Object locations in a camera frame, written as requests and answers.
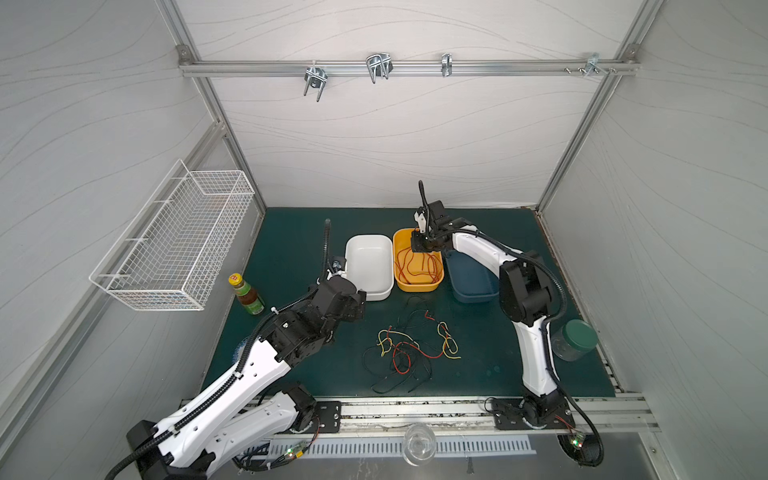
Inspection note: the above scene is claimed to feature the green lidded glass jar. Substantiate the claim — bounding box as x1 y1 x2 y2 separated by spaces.
551 319 598 362

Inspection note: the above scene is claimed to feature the white vent grille strip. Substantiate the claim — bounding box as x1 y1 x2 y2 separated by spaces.
245 435 536 461

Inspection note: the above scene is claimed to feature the yellow plastic bin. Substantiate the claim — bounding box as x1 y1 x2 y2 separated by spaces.
392 228 445 293

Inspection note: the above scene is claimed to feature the white wire basket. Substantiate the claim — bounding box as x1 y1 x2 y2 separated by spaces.
89 159 254 312

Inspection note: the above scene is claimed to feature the cable pile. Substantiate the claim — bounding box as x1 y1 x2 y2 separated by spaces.
361 293 462 396

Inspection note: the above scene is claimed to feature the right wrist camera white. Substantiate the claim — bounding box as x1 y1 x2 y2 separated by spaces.
414 207 428 234

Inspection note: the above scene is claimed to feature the metal clamp small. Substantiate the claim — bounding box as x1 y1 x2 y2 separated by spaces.
441 53 453 78

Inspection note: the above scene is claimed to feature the sauce bottle yellow cap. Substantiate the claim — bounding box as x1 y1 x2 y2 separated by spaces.
228 273 265 316

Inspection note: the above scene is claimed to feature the clear glass cup front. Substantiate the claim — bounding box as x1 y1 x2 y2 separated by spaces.
402 423 437 467

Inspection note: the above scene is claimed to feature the white plastic bin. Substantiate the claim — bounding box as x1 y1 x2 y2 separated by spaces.
344 234 395 302

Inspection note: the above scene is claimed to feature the blue plastic bin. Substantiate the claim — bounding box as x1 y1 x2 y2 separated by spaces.
445 251 499 304

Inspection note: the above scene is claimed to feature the metal u-bolt clamp middle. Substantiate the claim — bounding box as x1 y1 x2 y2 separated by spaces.
365 52 393 84

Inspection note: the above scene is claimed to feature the aluminium crossbar rail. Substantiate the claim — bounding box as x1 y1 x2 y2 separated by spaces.
179 56 640 78

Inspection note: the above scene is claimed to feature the metal u-bolt clamp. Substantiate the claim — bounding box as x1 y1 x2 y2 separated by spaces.
365 52 393 84
303 66 328 102

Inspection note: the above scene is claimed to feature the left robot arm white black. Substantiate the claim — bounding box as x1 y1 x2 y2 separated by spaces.
106 249 366 479

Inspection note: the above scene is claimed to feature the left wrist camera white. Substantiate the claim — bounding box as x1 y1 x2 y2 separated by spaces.
328 256 347 277

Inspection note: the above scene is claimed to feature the red cable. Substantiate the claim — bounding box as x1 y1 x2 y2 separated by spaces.
394 248 439 286
395 248 440 288
397 248 442 287

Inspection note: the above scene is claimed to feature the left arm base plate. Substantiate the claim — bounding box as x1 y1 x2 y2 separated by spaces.
288 401 342 434

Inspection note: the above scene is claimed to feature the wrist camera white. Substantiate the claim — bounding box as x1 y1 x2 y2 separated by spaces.
328 256 347 277
414 207 428 234

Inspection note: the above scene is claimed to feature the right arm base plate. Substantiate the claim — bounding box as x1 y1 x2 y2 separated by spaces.
483 392 575 431

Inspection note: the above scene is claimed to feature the metal bracket right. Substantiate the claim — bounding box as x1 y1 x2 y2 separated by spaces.
564 52 617 78

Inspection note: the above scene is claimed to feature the metal u-bolt clamp left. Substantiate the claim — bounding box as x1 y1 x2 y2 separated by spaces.
303 66 328 102

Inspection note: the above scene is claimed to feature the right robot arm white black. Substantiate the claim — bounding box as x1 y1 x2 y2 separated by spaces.
411 181 605 468

